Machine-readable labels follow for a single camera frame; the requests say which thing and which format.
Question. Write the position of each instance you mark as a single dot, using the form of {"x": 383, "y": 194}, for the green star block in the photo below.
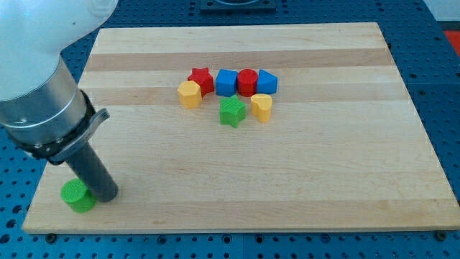
{"x": 232, "y": 111}

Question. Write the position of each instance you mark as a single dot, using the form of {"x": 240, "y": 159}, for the blue triangular block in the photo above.
{"x": 267, "y": 82}

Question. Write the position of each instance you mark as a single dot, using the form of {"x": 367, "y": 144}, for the yellow hexagon block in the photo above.
{"x": 189, "y": 94}

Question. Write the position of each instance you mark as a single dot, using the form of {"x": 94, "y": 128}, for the red object at right edge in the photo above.
{"x": 453, "y": 37}

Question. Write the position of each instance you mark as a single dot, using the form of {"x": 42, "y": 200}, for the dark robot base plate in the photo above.
{"x": 236, "y": 5}

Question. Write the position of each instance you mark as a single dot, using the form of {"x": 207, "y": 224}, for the wooden board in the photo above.
{"x": 344, "y": 151}

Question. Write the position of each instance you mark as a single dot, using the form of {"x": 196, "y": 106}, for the red star block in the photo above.
{"x": 203, "y": 78}

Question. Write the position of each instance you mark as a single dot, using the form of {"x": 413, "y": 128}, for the yellow heart block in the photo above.
{"x": 261, "y": 107}

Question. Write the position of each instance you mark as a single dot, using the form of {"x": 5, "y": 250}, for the green cylinder block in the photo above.
{"x": 77, "y": 196}

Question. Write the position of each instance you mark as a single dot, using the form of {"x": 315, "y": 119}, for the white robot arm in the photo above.
{"x": 42, "y": 109}

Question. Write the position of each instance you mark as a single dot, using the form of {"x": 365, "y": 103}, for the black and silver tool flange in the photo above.
{"x": 58, "y": 139}

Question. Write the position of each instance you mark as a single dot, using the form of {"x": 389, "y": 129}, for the blue cube block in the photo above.
{"x": 226, "y": 83}

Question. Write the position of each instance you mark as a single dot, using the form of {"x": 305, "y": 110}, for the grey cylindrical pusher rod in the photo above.
{"x": 86, "y": 164}

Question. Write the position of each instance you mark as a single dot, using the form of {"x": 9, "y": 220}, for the red cylinder block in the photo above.
{"x": 247, "y": 82}

